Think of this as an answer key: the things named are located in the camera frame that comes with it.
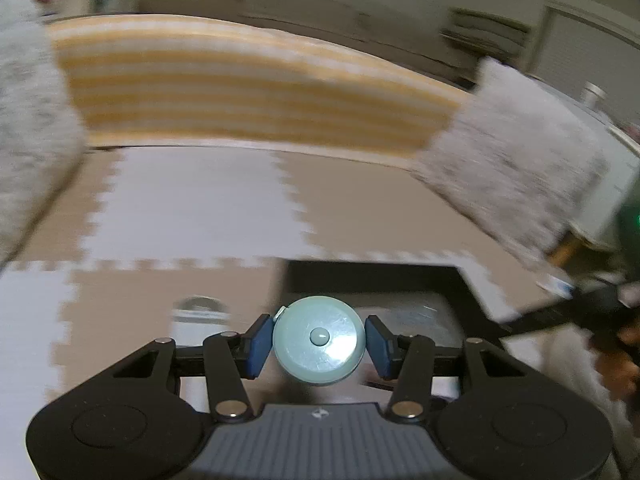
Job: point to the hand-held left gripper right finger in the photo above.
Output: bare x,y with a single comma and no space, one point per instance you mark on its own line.
377,350

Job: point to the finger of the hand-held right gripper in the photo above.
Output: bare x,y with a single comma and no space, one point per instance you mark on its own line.
555,310

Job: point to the light blue round tape measure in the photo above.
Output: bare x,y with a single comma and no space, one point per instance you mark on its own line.
320,340

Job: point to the person's light clothing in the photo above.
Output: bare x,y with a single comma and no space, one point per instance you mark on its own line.
580,410

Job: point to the dark wooden furniture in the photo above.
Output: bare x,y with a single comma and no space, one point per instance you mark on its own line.
310,10

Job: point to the white cabinet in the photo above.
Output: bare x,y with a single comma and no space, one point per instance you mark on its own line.
580,45

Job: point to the black box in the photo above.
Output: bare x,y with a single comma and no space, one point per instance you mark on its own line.
375,275

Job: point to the yellow striped mattress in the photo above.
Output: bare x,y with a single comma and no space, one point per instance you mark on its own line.
250,95

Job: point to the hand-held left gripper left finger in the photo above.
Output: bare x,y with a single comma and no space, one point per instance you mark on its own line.
260,347

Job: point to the clear round container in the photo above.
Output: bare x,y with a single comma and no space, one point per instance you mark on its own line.
200,307

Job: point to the person's right hand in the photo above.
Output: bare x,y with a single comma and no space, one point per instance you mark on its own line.
625,365

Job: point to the white fluffy cushion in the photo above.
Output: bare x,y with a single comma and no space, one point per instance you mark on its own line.
515,175
30,125

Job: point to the beige white foam puzzle mat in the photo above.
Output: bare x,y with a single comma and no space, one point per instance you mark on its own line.
200,210

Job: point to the orange wooden leg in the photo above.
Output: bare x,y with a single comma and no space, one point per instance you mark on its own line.
565,251

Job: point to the silver cylinder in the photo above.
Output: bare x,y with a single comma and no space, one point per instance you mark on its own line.
595,94

